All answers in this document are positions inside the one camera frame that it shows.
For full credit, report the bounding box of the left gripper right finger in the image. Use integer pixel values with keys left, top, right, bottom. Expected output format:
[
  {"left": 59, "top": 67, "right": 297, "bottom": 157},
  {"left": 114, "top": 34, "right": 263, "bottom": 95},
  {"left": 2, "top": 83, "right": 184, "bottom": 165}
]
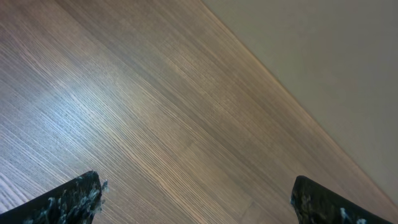
[{"left": 290, "top": 175, "right": 390, "bottom": 224}]

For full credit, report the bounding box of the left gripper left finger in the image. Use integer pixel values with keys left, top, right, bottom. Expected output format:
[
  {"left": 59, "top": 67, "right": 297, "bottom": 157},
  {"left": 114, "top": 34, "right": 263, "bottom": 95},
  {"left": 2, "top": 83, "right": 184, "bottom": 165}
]
[{"left": 1, "top": 170, "right": 108, "bottom": 224}]

